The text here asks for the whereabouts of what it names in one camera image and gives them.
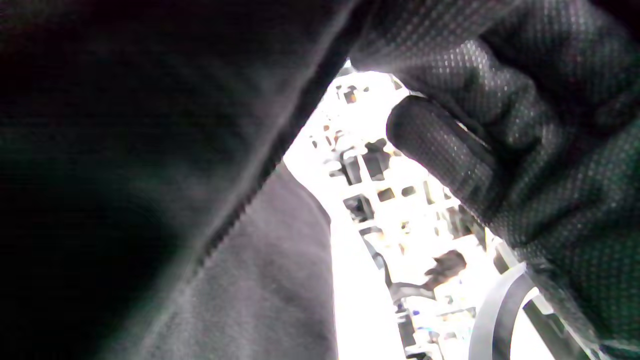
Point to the grey white left controller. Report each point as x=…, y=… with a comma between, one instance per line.
x=482, y=320

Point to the black denim trousers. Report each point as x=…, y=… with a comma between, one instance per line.
x=150, y=150

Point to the person's left hand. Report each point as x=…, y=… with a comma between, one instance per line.
x=550, y=150

